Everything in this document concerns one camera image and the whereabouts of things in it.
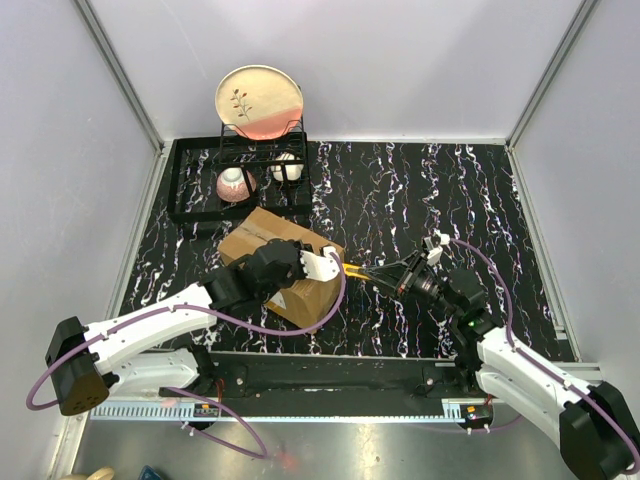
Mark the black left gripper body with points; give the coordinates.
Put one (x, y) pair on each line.
(296, 274)

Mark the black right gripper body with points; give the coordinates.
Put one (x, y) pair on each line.
(416, 280)

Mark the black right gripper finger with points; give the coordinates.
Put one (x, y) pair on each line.
(387, 284)
(398, 267)

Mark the yellow utility knife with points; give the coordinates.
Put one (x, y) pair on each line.
(355, 271)

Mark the brown cardboard express box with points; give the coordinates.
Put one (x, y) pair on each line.
(253, 272)

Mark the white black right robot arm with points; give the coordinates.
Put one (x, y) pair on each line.
(591, 425)

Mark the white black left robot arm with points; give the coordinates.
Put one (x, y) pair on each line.
(82, 359)

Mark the small white cup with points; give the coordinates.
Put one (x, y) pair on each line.
(284, 169)

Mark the pink patterned bowl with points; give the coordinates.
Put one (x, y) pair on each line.
(233, 185)

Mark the beige pink floral plate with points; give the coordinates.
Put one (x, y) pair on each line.
(259, 102)

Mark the dark blue tray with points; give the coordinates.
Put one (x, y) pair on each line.
(148, 473)

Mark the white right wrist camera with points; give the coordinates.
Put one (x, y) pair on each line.
(433, 247)

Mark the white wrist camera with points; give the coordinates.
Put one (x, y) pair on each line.
(433, 247)
(322, 267)

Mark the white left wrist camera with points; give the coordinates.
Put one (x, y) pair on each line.
(322, 267)

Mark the black wire dish rack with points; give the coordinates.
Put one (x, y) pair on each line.
(196, 163)

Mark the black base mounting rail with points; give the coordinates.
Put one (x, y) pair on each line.
(238, 375)

